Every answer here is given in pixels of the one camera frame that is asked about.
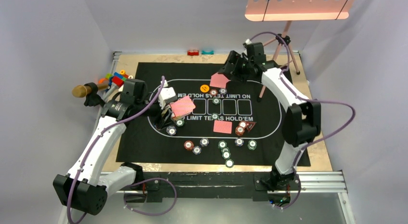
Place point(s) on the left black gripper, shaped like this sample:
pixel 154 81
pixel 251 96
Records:
pixel 158 117

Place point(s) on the small green chip stack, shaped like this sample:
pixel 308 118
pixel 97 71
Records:
pixel 252 144

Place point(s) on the single blue poker chip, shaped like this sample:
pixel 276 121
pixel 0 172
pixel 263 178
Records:
pixel 171 130

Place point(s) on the black poker table mat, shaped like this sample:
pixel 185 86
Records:
pixel 142 143

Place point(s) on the colourful toy block vehicle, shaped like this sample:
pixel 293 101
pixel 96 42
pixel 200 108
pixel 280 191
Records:
pixel 116 78

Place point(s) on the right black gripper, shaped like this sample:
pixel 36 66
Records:
pixel 233 57

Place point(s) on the red backed card deck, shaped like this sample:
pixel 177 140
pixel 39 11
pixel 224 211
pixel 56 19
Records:
pixel 182 107

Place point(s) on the red playing card box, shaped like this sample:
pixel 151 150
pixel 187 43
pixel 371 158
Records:
pixel 167 115

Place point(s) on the triangular all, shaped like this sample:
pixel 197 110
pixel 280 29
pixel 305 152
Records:
pixel 250 125

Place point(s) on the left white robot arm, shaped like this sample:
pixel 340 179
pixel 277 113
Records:
pixel 83 188

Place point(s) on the dealt red card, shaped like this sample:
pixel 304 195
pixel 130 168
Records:
pixel 222 127
pixel 220 79
pixel 216 83

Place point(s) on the small red chip stack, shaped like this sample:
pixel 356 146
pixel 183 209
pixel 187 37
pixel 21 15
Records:
pixel 239 131

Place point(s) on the red toy block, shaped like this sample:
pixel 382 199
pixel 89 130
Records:
pixel 193 52

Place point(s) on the single green poker chip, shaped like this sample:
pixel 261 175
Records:
pixel 180 122

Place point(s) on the gold microphone head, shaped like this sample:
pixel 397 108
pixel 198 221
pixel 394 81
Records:
pixel 81 91

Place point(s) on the red poker chip stack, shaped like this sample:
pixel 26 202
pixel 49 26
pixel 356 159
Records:
pixel 189 145

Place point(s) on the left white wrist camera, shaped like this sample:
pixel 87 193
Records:
pixel 167 96

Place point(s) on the orange big blind button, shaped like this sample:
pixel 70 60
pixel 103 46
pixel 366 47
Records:
pixel 204 88

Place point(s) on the grey toy block post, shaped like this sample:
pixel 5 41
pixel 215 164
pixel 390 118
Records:
pixel 112 88

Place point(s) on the blue poker chip stack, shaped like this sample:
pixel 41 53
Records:
pixel 204 142

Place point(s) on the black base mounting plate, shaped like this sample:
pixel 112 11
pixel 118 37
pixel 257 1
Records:
pixel 257 186

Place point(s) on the pink tripod stand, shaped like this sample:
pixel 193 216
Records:
pixel 276 53

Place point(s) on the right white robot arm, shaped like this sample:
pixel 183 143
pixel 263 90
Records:
pixel 302 120

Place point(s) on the green poker chip stack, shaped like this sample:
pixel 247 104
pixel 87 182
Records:
pixel 222 144

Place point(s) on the pink perforated panel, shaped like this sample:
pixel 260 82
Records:
pixel 297 10

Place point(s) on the teal toy block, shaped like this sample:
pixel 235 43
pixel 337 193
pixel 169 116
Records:
pixel 207 52

